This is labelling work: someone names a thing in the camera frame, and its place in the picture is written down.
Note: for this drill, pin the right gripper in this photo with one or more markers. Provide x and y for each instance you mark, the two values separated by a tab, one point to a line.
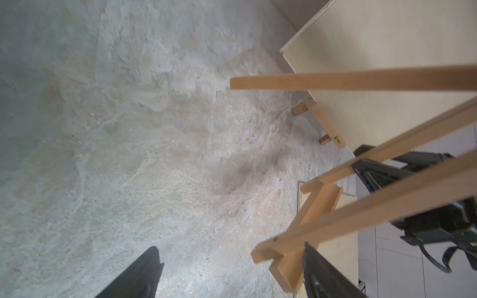
432	199

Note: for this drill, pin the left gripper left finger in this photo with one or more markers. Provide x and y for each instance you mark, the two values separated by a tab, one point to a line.
139	280

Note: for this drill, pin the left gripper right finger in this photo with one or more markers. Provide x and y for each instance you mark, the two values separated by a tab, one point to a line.
323	280

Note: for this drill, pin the wooden easel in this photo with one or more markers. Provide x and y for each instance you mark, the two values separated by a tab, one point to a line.
332	134
316	224

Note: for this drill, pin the plywood board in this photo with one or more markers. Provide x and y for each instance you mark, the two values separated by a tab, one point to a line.
341	252
395	64

